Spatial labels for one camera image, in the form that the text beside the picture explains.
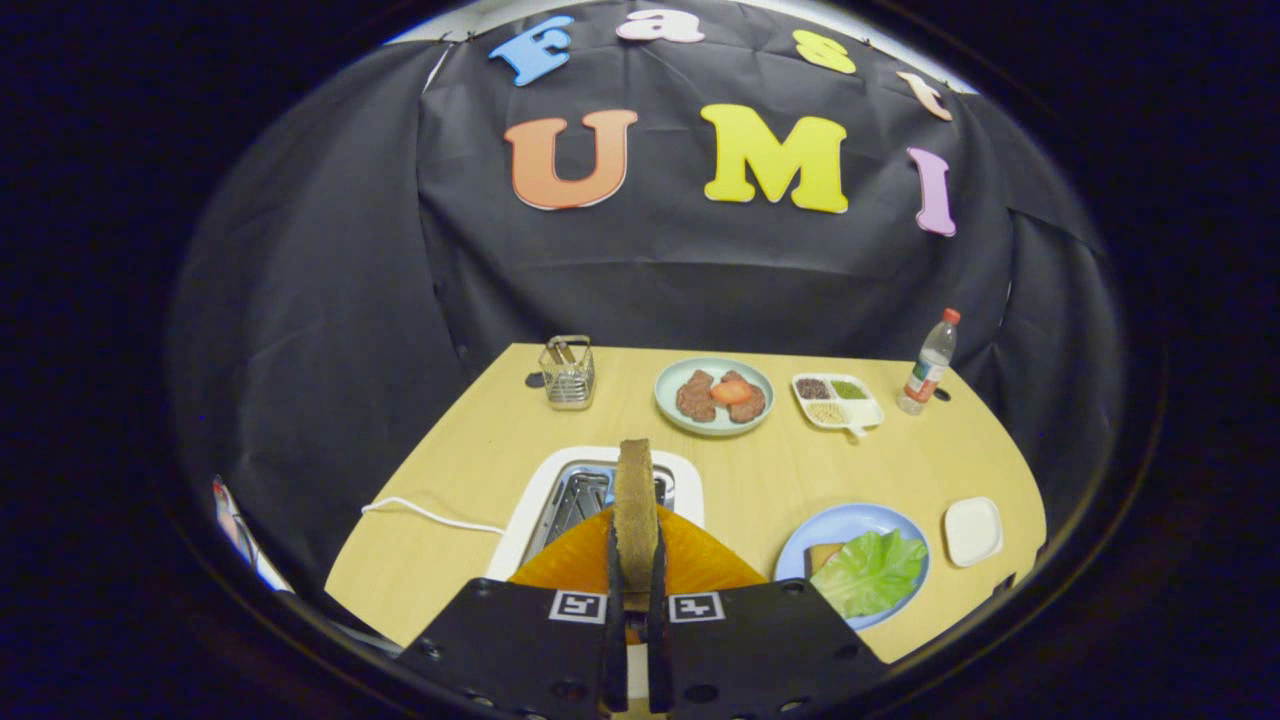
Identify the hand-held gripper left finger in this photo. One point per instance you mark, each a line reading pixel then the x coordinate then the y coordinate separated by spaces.
pixel 613 630

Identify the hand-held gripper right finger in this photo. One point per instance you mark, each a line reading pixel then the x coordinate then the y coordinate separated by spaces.
pixel 659 630

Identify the brown toast slice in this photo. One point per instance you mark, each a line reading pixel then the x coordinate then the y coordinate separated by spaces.
pixel 636 510

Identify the green lettuce leaf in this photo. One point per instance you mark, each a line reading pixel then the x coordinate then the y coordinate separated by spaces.
pixel 870 575

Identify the white toaster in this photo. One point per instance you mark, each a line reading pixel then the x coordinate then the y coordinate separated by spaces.
pixel 530 510

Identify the square bread slice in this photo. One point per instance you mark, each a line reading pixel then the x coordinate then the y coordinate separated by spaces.
pixel 820 555

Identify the pale green plate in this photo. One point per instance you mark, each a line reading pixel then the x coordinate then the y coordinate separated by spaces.
pixel 715 428

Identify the blue plate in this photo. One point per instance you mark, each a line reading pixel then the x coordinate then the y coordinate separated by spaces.
pixel 850 515

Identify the brown meat patty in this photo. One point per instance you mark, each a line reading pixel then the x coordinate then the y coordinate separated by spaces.
pixel 695 400
pixel 752 405

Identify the red tomato slice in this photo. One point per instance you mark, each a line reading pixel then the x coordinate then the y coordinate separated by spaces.
pixel 732 391

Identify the white divided seasoning tray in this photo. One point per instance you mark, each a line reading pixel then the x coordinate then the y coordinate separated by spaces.
pixel 860 415

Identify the small white square plate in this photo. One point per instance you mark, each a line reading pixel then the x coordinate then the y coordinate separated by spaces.
pixel 972 530

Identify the black backdrop cloth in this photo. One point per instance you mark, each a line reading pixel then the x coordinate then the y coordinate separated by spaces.
pixel 640 280

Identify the clear red-capped water bottle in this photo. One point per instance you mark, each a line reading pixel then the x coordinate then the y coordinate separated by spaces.
pixel 928 370

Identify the white and red object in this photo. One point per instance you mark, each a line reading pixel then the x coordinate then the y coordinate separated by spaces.
pixel 240 530

